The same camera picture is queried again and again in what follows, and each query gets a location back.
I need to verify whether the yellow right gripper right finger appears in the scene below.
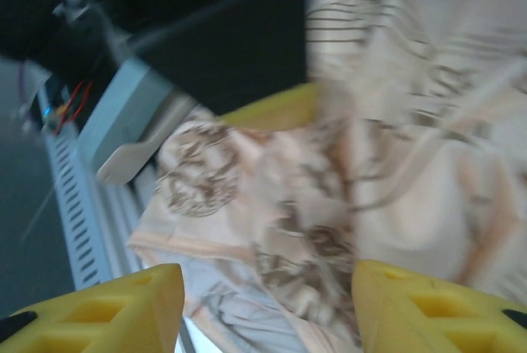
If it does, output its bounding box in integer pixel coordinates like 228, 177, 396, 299
353, 258, 527, 353

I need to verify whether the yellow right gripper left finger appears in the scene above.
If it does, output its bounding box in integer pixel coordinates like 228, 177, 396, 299
0, 262, 184, 353

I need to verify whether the peach printed t-shirt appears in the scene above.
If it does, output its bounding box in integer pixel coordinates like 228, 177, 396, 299
127, 0, 527, 353

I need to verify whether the slotted cable duct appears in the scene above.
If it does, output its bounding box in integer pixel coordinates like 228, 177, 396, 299
39, 77, 106, 288

